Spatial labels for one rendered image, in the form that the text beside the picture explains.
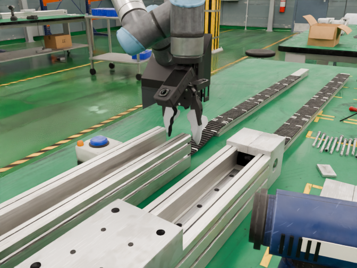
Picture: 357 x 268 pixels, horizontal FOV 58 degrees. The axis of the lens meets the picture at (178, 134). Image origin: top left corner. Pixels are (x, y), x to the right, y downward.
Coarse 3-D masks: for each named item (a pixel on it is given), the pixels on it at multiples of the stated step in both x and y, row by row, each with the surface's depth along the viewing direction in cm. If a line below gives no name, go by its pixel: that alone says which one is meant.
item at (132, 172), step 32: (160, 128) 79; (96, 160) 64; (128, 160) 70; (160, 160) 69; (32, 192) 53; (64, 192) 57; (96, 192) 54; (128, 192) 61; (0, 224) 49; (32, 224) 46; (64, 224) 49; (0, 256) 42
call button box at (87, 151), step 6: (108, 138) 79; (84, 144) 76; (90, 144) 76; (108, 144) 76; (114, 144) 76; (120, 144) 77; (78, 150) 75; (84, 150) 74; (90, 150) 73; (96, 150) 73; (102, 150) 73; (78, 156) 76; (84, 156) 75; (90, 156) 73; (78, 162) 77
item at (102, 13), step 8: (104, 8) 499; (112, 8) 493; (88, 16) 471; (96, 16) 465; (104, 16) 461; (112, 16) 458; (88, 24) 478; (88, 32) 482; (88, 40) 487; (96, 56) 507; (104, 56) 507; (112, 56) 507; (120, 56) 507; (128, 56) 507; (136, 56) 483; (144, 56) 482; (112, 64) 545
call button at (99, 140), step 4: (96, 136) 77; (100, 136) 77; (92, 140) 75; (96, 140) 75; (100, 140) 75; (104, 140) 75; (92, 144) 75; (96, 144) 74; (100, 144) 75; (104, 144) 75
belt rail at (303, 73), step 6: (294, 72) 159; (300, 72) 159; (306, 72) 163; (300, 78) 156; (294, 84) 150; (282, 90) 136; (276, 96) 132; (264, 102) 122; (252, 108) 112; (258, 108) 117; (246, 114) 109; (234, 120) 102; (240, 120) 106; (228, 126) 100; (222, 132) 96
